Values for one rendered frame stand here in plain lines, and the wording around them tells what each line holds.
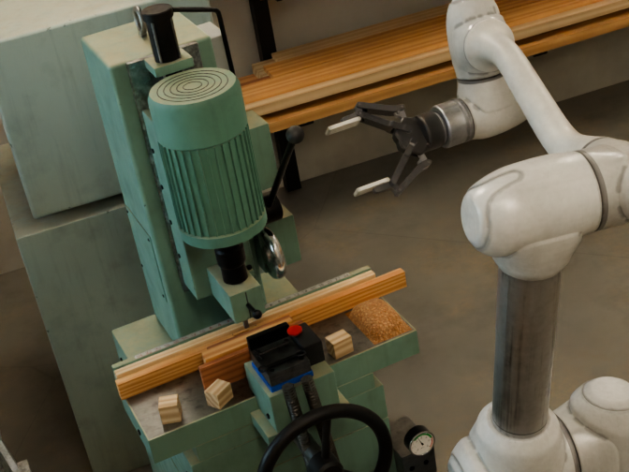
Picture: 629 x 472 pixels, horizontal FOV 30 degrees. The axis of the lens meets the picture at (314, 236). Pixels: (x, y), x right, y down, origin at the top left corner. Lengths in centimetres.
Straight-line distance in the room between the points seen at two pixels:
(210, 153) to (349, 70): 228
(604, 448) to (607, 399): 9
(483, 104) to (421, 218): 231
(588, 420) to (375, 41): 266
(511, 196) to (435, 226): 279
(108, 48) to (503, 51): 80
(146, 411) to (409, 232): 232
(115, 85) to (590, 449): 114
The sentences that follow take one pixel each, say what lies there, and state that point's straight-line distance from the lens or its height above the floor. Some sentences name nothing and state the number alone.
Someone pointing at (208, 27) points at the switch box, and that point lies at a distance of 256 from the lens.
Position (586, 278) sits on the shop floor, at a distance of 420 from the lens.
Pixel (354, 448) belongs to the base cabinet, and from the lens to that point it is 255.
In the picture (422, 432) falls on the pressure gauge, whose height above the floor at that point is 69.
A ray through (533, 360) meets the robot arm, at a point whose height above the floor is 111.
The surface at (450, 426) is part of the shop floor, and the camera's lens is 360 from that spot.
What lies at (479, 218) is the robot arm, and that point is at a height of 143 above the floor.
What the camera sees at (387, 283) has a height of 93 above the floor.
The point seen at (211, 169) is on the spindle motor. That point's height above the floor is 137.
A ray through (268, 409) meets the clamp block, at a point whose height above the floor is 91.
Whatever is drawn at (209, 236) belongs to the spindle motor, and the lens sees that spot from 226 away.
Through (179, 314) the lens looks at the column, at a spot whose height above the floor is 92.
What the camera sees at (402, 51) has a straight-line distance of 451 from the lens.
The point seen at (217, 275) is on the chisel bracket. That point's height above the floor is 107.
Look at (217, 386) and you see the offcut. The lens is 236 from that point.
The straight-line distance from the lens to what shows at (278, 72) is 449.
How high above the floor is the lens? 234
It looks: 30 degrees down
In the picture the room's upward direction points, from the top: 10 degrees counter-clockwise
